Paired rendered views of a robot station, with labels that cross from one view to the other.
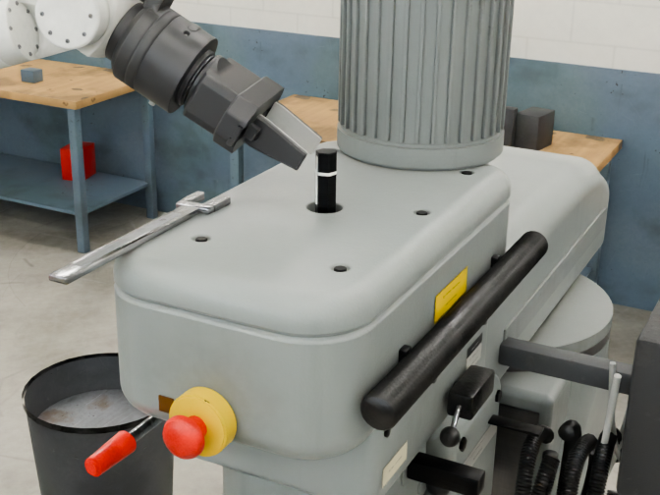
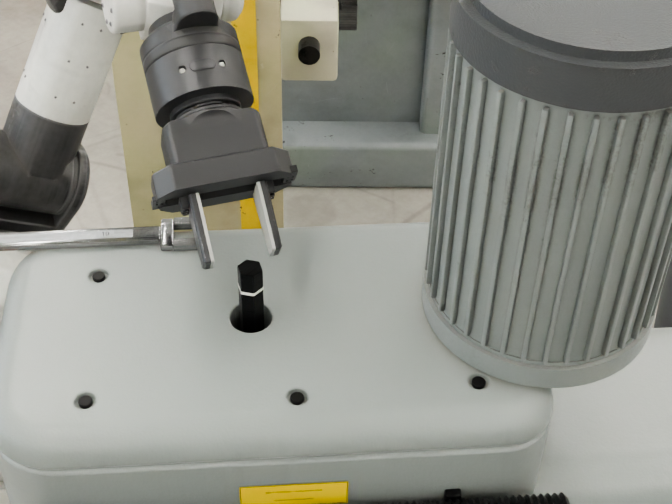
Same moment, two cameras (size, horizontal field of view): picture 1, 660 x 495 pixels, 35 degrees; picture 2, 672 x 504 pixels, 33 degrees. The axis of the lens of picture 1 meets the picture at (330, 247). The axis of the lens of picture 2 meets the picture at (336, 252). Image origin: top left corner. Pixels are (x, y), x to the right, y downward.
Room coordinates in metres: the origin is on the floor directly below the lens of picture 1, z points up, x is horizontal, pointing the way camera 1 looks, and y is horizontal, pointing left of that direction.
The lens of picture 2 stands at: (0.71, -0.61, 2.60)
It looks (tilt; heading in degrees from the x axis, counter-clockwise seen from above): 43 degrees down; 58
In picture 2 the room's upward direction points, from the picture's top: 1 degrees clockwise
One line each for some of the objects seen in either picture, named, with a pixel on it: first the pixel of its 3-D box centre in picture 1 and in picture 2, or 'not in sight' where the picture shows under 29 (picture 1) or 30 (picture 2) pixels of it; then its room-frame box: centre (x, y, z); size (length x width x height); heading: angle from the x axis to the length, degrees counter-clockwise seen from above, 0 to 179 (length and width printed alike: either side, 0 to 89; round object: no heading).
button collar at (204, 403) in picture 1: (202, 421); not in sight; (0.81, 0.11, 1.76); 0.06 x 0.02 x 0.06; 63
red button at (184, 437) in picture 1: (187, 434); not in sight; (0.79, 0.12, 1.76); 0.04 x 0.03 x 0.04; 63
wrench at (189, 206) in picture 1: (143, 234); (73, 238); (0.92, 0.17, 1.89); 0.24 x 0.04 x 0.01; 154
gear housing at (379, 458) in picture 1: (340, 372); not in sight; (1.05, -0.01, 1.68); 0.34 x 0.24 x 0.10; 153
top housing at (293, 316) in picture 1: (330, 274); (270, 376); (1.03, 0.00, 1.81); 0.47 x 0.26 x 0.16; 153
